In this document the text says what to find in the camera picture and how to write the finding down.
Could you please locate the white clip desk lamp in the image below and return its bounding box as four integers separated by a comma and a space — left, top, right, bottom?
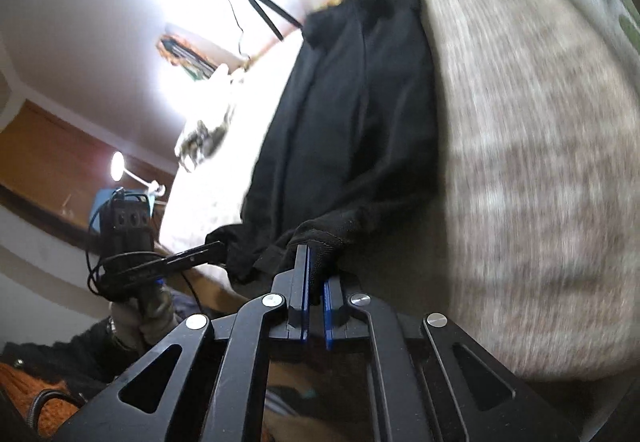
110, 151, 166, 197

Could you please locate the gloved left hand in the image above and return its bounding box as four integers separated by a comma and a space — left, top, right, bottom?
110, 284, 179, 354

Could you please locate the black t-shirt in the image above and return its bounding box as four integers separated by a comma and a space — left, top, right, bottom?
209, 0, 438, 286

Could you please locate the white tote bag pile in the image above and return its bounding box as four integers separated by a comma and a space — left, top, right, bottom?
174, 63, 236, 173

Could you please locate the small black tripod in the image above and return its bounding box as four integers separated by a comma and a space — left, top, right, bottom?
236, 0, 305, 42

